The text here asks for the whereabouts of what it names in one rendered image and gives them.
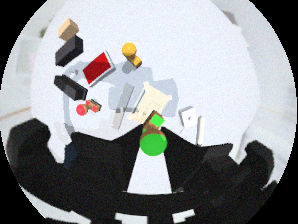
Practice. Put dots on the grey flat bar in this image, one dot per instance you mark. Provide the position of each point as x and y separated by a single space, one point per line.
122 104

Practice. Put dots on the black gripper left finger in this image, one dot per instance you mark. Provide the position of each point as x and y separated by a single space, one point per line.
121 152

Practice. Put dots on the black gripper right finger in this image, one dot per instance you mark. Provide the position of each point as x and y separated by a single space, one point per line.
183 159

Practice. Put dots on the white square box with small button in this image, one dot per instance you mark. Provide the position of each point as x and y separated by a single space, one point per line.
188 116

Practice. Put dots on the beige cube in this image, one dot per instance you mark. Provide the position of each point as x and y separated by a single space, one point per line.
68 30

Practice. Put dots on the wooden stamp with red top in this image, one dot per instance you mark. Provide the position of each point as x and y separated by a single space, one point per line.
82 109

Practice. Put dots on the red ink pad in grey tin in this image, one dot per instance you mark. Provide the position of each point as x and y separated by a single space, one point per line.
97 68

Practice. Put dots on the pass rubber stamp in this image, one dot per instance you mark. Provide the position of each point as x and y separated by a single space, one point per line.
153 141

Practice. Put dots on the yellow rubber stamp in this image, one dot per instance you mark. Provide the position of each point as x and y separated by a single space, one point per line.
129 51

